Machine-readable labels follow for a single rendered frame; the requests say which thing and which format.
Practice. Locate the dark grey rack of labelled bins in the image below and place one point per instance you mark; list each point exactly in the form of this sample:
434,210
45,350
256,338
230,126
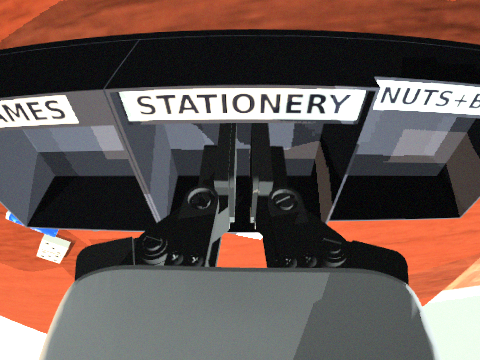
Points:
166,94

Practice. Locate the blue battery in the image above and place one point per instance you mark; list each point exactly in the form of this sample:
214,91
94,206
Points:
50,232

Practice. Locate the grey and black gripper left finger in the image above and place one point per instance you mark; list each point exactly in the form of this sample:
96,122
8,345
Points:
192,234

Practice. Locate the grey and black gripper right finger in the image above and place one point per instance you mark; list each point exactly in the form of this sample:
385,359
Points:
292,234

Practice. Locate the white domino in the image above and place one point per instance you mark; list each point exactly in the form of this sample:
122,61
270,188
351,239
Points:
53,248

